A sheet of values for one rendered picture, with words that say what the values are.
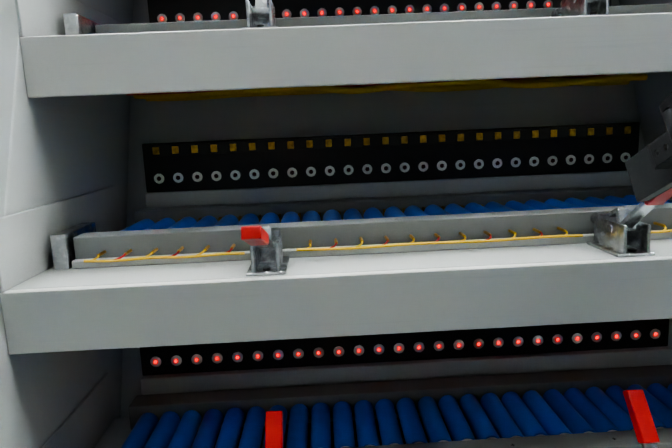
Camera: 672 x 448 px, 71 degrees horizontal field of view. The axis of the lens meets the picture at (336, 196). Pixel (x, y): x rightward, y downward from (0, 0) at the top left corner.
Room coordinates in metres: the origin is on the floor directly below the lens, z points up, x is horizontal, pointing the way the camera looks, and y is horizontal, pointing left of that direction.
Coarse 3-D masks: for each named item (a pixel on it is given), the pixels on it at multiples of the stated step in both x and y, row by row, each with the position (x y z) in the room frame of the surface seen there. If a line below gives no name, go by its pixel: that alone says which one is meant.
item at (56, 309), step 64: (192, 192) 0.49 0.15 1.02; (256, 192) 0.50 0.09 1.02; (320, 192) 0.50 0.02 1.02; (384, 192) 0.50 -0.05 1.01; (448, 192) 0.50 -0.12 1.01; (0, 256) 0.32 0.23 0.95; (64, 256) 0.37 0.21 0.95; (320, 256) 0.38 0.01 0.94; (384, 256) 0.37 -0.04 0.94; (448, 256) 0.36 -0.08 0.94; (512, 256) 0.35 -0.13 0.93; (576, 256) 0.35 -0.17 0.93; (640, 256) 0.34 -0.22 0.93; (64, 320) 0.33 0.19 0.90; (128, 320) 0.33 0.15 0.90; (192, 320) 0.33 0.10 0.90; (256, 320) 0.34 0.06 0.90; (320, 320) 0.34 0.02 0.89; (384, 320) 0.34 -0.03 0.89; (448, 320) 0.34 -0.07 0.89; (512, 320) 0.34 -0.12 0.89; (576, 320) 0.35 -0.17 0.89
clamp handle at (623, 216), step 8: (664, 192) 0.30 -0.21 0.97; (656, 200) 0.31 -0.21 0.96; (664, 200) 0.31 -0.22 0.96; (640, 208) 0.32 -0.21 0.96; (648, 208) 0.32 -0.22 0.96; (616, 216) 0.35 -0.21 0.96; (624, 216) 0.35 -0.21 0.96; (632, 216) 0.33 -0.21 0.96; (640, 216) 0.33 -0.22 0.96; (624, 224) 0.34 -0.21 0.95; (632, 224) 0.34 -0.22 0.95
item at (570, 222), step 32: (256, 224) 0.39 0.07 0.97; (288, 224) 0.38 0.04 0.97; (320, 224) 0.38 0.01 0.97; (352, 224) 0.38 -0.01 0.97; (384, 224) 0.38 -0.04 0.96; (416, 224) 0.38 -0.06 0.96; (448, 224) 0.38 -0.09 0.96; (480, 224) 0.38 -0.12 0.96; (512, 224) 0.38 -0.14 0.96; (544, 224) 0.39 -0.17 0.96; (576, 224) 0.39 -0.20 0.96; (96, 256) 0.37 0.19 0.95; (128, 256) 0.38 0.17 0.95; (160, 256) 0.36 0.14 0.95; (192, 256) 0.36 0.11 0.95
